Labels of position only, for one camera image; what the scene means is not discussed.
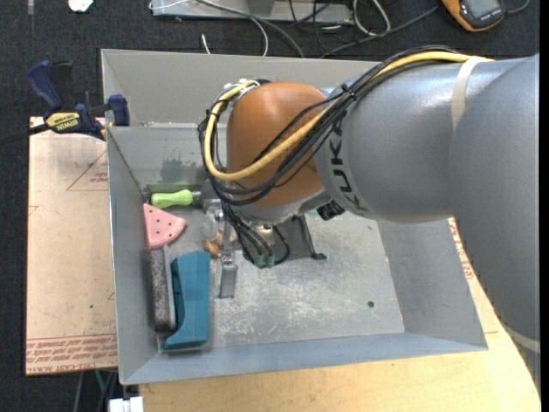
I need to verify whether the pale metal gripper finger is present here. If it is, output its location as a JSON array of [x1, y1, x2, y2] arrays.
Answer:
[[203, 198, 226, 242], [219, 252, 238, 299]]

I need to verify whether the small brown toy food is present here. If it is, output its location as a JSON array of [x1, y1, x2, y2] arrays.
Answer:
[[202, 229, 235, 259]]

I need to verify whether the teal blue angular block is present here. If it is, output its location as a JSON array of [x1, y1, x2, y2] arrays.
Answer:
[[161, 250, 212, 352]]

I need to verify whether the pink triangular sponge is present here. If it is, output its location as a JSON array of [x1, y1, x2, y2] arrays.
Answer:
[[142, 203, 188, 251]]

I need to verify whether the grey metal bin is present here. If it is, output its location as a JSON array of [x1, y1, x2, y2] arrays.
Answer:
[[100, 48, 489, 386]]

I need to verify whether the grey speckled flat block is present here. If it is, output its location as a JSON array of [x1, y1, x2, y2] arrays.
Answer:
[[148, 246, 178, 333]]

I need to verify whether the brown cardboard board, red print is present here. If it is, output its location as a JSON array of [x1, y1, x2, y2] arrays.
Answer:
[[25, 116, 477, 377]]

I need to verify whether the green handled screwdriver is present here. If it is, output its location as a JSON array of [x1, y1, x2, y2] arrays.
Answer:
[[149, 189, 202, 209]]

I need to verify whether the black cylinder on white bracket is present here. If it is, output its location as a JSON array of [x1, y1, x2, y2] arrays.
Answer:
[[296, 198, 347, 222]]

